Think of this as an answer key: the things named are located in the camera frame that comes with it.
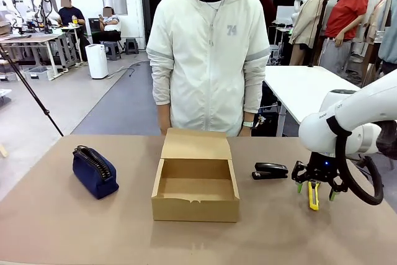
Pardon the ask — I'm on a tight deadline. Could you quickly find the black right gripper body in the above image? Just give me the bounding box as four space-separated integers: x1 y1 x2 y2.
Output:
305 152 341 182

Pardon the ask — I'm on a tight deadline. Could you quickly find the black stapler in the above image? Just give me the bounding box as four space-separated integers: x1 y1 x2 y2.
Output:
251 162 289 181

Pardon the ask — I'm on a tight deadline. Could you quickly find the yellow utility knife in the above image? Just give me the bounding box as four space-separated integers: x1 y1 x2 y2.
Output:
308 180 320 211

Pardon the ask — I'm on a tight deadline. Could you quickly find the brown cardboard box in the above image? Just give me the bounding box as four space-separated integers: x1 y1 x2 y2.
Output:
151 127 241 223

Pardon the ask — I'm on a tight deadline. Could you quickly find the navy blue zipper pouch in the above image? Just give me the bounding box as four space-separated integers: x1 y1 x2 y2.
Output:
72 145 120 200

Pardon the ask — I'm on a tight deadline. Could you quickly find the person's right forearm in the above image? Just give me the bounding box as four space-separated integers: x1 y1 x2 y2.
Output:
153 69 173 125

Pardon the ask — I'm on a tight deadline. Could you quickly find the person's left forearm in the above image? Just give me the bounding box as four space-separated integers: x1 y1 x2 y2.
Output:
243 69 267 123

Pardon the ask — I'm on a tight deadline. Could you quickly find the person in white jacket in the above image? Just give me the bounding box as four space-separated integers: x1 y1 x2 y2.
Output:
145 0 270 137

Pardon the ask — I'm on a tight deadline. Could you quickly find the blue-grey clothed mannequin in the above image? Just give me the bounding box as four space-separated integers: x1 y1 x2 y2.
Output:
378 0 397 76

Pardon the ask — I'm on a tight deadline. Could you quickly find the tan dress mannequin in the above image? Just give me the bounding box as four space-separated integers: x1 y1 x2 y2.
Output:
362 0 388 88

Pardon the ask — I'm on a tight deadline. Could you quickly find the beige coat mannequin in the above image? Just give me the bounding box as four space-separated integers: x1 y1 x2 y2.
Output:
288 0 330 67

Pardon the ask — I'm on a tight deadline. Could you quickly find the white monitor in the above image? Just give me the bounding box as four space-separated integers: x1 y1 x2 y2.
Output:
275 6 303 27

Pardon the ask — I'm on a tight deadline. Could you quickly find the dark red clothed mannequin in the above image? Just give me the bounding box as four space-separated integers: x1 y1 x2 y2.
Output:
248 0 277 45

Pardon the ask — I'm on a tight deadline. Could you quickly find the grey plastic stool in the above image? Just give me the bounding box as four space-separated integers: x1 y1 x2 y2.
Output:
124 38 140 55
104 41 122 61

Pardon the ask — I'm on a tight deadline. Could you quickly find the white air purifier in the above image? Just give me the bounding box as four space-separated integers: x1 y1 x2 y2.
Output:
85 43 109 79

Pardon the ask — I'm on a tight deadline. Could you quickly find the seated person white shirt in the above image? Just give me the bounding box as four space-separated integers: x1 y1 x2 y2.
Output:
98 6 122 44

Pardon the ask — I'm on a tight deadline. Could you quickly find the small white desk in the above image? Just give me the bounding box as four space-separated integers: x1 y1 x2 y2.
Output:
60 24 84 63

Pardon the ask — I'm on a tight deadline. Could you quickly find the seated person dark shirt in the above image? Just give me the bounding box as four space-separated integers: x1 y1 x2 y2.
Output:
58 0 91 61

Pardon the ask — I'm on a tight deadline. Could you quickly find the grey storage bin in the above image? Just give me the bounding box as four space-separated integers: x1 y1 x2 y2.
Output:
24 66 52 82

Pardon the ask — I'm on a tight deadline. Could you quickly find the wooden top desk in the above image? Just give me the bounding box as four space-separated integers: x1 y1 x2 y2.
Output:
0 34 63 81

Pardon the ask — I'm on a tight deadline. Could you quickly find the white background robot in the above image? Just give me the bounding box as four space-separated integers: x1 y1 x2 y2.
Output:
30 0 61 29
1 0 24 35

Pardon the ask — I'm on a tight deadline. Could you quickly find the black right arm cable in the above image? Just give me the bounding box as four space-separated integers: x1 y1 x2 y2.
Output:
327 115 385 206

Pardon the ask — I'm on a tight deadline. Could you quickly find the grey box frame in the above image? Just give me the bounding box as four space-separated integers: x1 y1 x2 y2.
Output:
269 44 282 66

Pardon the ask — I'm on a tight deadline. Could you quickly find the black floor cable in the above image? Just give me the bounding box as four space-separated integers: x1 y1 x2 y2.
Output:
108 60 143 79

